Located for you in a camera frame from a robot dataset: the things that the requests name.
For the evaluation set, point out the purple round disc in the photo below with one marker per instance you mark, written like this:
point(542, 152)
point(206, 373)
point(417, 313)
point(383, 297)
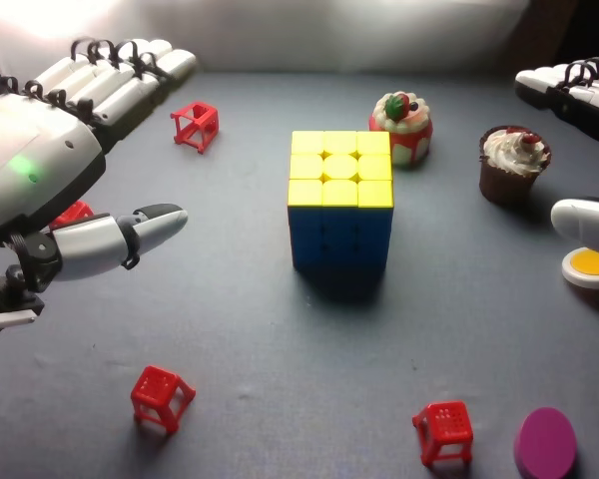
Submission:
point(546, 441)

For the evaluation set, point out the toy strawberry cake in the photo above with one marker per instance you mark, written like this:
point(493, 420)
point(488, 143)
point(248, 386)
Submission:
point(404, 130)

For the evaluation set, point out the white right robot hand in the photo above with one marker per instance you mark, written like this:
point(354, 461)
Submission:
point(579, 219)

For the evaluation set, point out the white disc with yellow top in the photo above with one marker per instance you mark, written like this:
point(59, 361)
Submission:
point(591, 267)

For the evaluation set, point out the Rubik's cube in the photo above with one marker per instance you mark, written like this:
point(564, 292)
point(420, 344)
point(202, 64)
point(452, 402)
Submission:
point(339, 199)

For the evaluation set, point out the red toy stool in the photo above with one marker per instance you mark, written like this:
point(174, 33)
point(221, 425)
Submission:
point(75, 213)
point(202, 120)
point(152, 389)
point(446, 421)

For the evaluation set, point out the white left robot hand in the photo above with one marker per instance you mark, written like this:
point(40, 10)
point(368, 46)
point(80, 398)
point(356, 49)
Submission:
point(35, 149)

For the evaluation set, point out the grey table cloth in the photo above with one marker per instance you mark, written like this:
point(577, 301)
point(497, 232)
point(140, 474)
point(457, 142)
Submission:
point(289, 349)

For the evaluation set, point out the toy chocolate cupcake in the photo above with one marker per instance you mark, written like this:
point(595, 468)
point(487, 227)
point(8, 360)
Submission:
point(511, 169)

